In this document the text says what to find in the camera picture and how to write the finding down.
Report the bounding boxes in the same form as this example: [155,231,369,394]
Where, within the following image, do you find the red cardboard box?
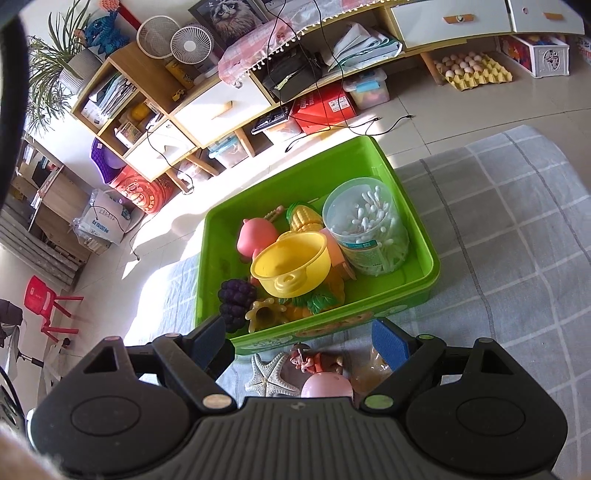
[290,83,356,134]

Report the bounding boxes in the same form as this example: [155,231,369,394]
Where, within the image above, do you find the pink pig toy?
[236,218,280,260]

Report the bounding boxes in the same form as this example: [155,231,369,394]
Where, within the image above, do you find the beige starfish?
[245,353,301,397]

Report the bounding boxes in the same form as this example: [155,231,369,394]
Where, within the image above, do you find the clear cotton swab jar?
[322,177,410,276]

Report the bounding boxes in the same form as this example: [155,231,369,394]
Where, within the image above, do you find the red plastic chair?
[24,276,83,342]

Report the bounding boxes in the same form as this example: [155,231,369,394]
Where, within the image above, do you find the clear storage box blue lid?
[208,134,249,169]

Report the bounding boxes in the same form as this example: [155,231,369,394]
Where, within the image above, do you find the black bag on shelf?
[262,48,325,103]

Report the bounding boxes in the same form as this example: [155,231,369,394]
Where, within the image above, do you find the red dwarf figurine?
[290,343,344,375]

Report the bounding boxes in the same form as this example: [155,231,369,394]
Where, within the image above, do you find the blue plush toy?
[83,10,130,57]

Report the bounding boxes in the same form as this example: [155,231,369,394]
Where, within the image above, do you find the grey checked blanket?
[124,124,591,476]

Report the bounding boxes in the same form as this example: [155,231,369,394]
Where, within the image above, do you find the clear storage box pastel contents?
[342,68,390,110]

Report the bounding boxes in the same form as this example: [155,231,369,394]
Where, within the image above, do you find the yellow egg tray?
[434,52,513,91]

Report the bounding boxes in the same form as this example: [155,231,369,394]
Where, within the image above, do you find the purple plastic grape bunch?
[217,279,256,333]

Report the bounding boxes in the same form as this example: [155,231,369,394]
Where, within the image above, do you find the pink checked cloth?
[217,1,385,87]

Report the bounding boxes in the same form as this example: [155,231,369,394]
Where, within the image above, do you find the toy corn cob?
[286,202,325,233]

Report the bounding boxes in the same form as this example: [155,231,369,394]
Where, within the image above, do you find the red printed bag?
[109,166,178,214]

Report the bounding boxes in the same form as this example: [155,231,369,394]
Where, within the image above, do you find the white desk fan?
[170,25,214,65]

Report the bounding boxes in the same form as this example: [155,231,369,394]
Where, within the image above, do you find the translucent beige hand toy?
[245,298,288,333]

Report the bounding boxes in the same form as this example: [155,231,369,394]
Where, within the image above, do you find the potted green plant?
[27,1,101,132]

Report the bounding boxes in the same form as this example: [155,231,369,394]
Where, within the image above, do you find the long wooden TV cabinet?
[73,1,590,181]

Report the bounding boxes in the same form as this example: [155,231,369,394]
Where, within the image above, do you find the white patterned toy box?
[497,35,570,79]

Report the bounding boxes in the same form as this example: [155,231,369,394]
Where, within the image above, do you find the yellow toy pot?
[250,232,332,298]

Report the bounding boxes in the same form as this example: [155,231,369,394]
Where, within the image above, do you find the white paper shopping bag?
[71,189,131,244]

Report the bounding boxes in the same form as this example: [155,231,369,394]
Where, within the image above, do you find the pink capsule egg toy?
[301,372,353,399]

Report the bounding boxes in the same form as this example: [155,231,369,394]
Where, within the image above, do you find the stack of papers on shelf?
[81,72,136,127]

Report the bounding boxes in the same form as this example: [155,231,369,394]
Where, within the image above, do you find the orange pumpkin toy green leaves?
[280,268,346,321]

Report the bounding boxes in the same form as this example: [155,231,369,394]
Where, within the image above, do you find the framed cat picture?
[188,0,267,48]

